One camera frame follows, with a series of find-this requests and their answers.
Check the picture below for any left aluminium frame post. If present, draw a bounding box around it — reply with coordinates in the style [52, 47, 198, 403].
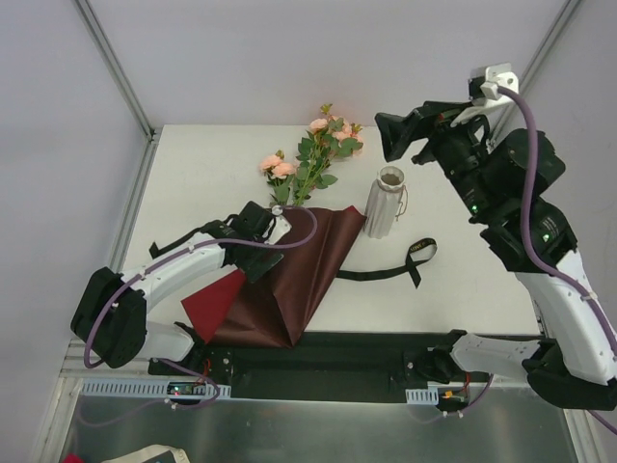
[71, 0, 163, 144]

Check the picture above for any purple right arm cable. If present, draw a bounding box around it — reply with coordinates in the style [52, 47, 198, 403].
[412, 86, 617, 435]

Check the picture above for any red object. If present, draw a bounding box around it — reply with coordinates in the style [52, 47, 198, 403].
[62, 453, 84, 463]

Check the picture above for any pink flower tall bunch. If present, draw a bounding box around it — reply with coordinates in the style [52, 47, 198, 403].
[291, 103, 364, 206]

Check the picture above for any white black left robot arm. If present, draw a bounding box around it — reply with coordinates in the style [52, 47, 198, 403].
[70, 202, 292, 375]

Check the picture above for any white cable duct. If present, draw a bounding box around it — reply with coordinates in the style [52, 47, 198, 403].
[81, 378, 231, 400]
[405, 387, 440, 406]

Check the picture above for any black ribbon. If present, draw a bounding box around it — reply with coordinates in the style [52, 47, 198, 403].
[148, 226, 440, 290]

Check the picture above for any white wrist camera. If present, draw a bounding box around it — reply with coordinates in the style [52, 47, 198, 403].
[468, 63, 519, 106]
[262, 204, 292, 245]

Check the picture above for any aluminium frame post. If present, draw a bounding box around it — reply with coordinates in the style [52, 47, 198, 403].
[486, 0, 584, 144]
[71, 0, 163, 144]

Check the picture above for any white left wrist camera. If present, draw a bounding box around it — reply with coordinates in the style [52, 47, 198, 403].
[262, 204, 292, 245]

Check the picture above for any white tote bag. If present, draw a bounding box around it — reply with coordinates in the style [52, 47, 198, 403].
[103, 445, 190, 463]

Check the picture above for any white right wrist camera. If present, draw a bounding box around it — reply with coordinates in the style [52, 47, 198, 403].
[468, 63, 519, 106]

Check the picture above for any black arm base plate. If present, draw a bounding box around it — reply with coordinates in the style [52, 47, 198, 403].
[147, 330, 488, 404]

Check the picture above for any white ribbed ceramic vase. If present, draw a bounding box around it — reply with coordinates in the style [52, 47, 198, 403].
[363, 166, 409, 239]

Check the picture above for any pink flower small bunch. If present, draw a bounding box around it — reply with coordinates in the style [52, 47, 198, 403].
[258, 150, 297, 204]

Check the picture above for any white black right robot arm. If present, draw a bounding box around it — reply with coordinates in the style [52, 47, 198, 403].
[375, 101, 616, 411]

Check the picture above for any aluminium front rail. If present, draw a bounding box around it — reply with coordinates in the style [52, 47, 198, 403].
[60, 337, 582, 387]

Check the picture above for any brown wrapping paper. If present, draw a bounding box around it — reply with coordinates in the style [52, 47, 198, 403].
[181, 206, 365, 348]

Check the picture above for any right aluminium frame post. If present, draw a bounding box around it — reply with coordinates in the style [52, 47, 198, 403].
[486, 0, 584, 144]

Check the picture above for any left white cable duct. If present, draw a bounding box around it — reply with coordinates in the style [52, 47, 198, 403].
[81, 378, 231, 400]

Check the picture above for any right white cable duct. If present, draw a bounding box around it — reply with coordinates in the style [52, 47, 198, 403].
[405, 387, 440, 406]

